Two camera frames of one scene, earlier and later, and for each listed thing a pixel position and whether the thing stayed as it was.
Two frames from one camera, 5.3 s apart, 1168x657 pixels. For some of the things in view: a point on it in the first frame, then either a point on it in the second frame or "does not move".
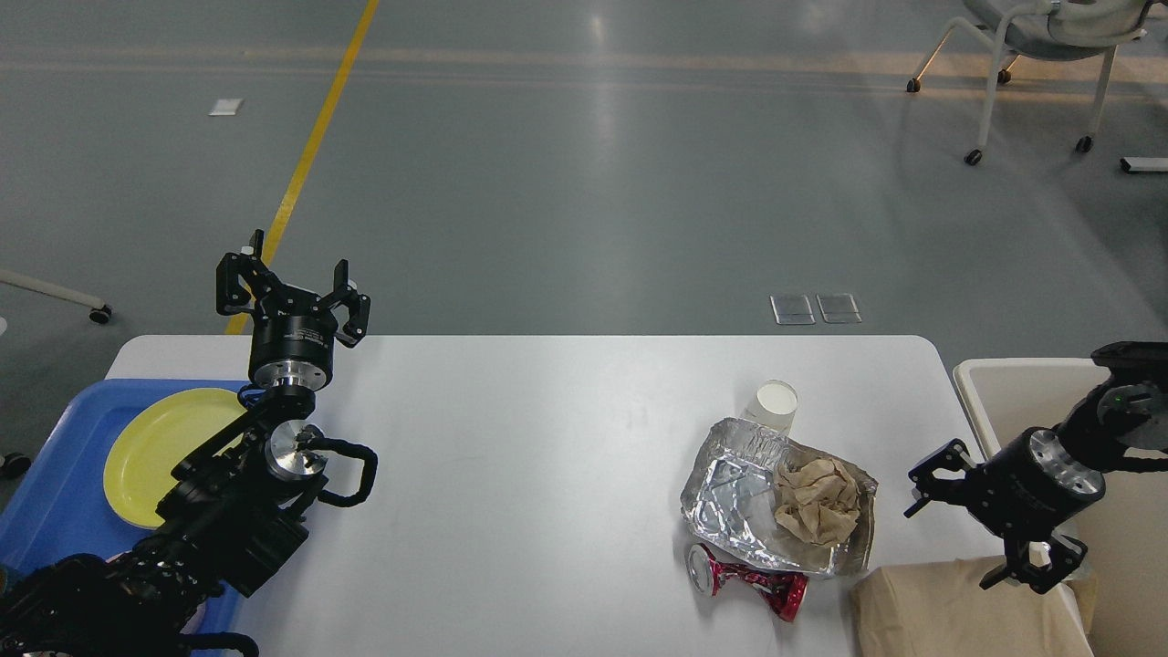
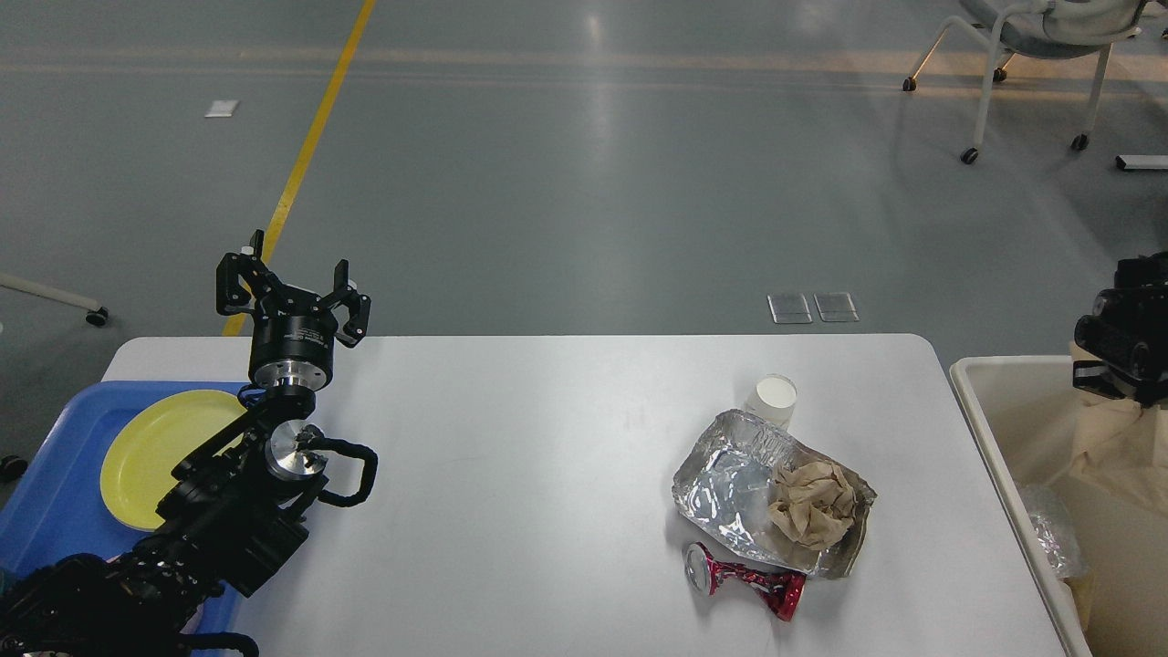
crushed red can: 781,592 does not move
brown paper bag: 938,610 → 1116,484
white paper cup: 774,405 does not move
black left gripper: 293,337 does not move
